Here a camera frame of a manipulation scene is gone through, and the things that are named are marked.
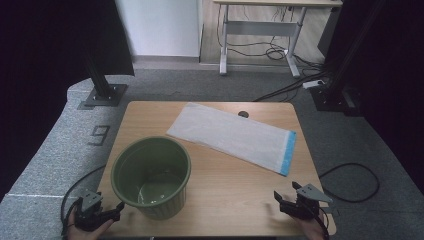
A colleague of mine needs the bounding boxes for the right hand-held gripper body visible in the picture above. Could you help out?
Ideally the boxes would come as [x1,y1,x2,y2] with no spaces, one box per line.
[279,183,334,221]

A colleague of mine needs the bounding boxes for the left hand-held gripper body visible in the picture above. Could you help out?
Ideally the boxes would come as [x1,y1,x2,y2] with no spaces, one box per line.
[73,190,114,233]

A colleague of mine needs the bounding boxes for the green plastic bin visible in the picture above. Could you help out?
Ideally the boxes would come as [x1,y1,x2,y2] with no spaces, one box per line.
[110,135,193,221]

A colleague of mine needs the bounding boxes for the white plastic bag blue strip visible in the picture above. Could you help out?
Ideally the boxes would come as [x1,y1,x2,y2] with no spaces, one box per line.
[165,101,298,177]

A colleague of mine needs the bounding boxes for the person's left hand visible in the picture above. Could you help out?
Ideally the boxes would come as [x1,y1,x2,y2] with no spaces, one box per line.
[66,218,115,240]

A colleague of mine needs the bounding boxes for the person's right hand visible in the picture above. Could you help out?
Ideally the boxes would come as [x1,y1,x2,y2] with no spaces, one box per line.
[290,213,330,240]

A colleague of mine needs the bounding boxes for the black metal stand square base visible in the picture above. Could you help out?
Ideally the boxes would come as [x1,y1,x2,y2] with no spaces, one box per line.
[82,54,130,109]
[309,0,388,117]

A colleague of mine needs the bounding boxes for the white power strip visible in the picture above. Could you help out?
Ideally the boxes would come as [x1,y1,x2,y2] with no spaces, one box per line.
[302,79,326,90]

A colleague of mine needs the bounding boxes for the dark curtain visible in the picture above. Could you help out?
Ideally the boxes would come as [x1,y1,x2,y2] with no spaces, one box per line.
[0,0,135,203]
[323,0,424,188]

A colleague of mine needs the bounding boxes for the white-legged wooden desk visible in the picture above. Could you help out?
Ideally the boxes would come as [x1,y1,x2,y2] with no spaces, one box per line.
[212,0,344,79]

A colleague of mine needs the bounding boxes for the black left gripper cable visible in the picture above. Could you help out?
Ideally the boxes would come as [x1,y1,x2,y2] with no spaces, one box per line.
[60,164,108,238]

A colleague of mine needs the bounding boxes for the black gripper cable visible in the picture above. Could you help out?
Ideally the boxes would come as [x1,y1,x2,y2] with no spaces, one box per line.
[316,162,381,240]
[60,164,108,238]

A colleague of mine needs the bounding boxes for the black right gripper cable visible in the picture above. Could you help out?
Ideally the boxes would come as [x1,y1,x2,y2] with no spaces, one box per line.
[316,162,381,240]

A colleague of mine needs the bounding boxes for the black cable bundle on floor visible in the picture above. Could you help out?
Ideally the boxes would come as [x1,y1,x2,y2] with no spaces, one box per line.
[252,56,331,103]

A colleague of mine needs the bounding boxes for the black cables under desk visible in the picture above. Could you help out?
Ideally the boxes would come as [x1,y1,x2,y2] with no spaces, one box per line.
[216,4,301,62]

